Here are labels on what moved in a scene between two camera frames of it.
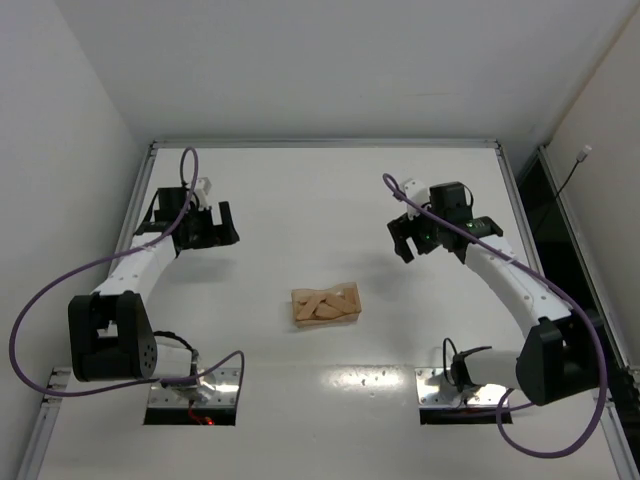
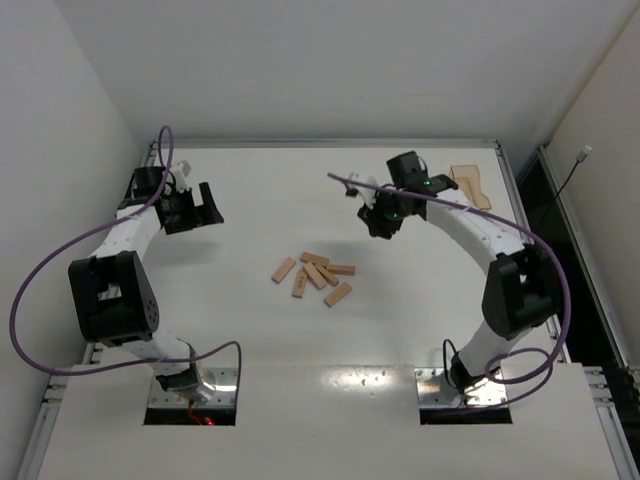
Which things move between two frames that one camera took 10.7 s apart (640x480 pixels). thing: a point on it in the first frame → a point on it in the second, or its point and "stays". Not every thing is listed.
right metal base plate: [434, 390] stays
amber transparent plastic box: [336, 305] → [469, 177]
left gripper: [213, 234] → [192, 211]
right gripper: [413, 236] → [376, 223]
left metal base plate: [218, 388] stays
